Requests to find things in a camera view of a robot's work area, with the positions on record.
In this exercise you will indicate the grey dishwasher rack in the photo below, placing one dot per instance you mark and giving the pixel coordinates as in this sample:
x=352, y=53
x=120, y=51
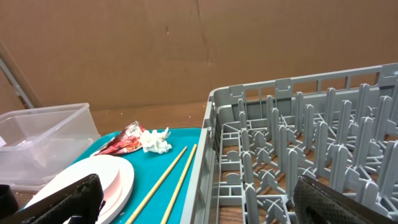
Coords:
x=339, y=128

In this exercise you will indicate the white tissue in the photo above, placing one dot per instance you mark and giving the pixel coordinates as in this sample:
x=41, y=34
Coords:
x=155, y=142

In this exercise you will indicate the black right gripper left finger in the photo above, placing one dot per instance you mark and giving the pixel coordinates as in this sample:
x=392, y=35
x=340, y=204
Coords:
x=79, y=202

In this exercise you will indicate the red snack wrapper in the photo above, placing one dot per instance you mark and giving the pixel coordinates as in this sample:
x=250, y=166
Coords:
x=127, y=141

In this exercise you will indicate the grey metal pole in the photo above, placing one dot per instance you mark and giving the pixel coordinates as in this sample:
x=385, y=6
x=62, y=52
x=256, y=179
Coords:
x=20, y=92

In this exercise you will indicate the wooden chopstick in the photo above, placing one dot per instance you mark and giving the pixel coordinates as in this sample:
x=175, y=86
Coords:
x=179, y=186
x=153, y=190

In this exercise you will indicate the white large plate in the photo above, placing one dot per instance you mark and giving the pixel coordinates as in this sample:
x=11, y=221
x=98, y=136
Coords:
x=126, y=179

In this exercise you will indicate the teal plastic tray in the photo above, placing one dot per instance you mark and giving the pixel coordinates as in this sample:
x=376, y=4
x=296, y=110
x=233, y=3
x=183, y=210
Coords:
x=148, y=168

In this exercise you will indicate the clear plastic bin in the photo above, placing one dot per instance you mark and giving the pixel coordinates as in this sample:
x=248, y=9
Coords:
x=39, y=143

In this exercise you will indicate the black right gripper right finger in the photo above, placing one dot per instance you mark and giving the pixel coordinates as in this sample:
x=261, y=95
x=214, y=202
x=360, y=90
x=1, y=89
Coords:
x=316, y=203

